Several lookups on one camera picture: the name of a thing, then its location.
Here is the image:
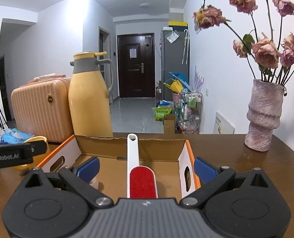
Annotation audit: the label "folded umbrella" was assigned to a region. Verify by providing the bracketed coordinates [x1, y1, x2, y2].
[181, 29, 189, 64]

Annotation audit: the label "red lint brush white handle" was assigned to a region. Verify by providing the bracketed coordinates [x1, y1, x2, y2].
[127, 133, 158, 199]

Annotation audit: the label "yellow box on refrigerator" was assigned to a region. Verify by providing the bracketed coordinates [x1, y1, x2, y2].
[168, 21, 188, 27]

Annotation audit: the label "small cardboard box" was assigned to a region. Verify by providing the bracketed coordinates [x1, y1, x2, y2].
[163, 114, 176, 134]

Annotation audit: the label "red orange cardboard box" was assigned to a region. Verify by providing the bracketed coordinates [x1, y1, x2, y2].
[38, 133, 201, 201]

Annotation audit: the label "grey refrigerator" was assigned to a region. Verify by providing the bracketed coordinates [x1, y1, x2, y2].
[160, 30, 189, 101]

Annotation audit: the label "dark brown door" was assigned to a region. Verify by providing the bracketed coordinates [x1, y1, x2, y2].
[117, 33, 155, 98]

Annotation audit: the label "white board on floor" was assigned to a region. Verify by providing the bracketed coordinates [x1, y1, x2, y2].
[213, 112, 235, 134]

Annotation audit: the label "green snack box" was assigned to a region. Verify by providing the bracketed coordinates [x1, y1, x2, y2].
[154, 106, 172, 121]

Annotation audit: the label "yellow mug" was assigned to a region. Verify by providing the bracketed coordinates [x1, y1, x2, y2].
[12, 136, 50, 171]

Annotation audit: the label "blue tissue pack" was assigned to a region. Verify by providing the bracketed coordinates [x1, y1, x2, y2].
[0, 128, 34, 145]

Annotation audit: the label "pink ceramic vase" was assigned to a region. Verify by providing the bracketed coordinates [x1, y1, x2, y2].
[244, 80, 285, 152]

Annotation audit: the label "peach ribbed suitcase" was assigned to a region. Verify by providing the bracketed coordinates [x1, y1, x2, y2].
[11, 74, 74, 142]

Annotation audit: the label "yellow thermos jug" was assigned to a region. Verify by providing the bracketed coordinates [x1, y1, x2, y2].
[68, 52, 115, 138]

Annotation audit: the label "white spray bottle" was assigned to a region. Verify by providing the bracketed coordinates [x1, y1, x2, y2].
[89, 177, 99, 190]

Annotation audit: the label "wire storage cart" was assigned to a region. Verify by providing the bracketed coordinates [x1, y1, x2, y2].
[175, 90, 202, 134]

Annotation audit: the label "yellow watering can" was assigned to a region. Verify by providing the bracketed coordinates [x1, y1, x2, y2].
[163, 80, 183, 93]

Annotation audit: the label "dried pink roses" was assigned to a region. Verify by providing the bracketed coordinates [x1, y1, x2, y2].
[184, 0, 294, 86]

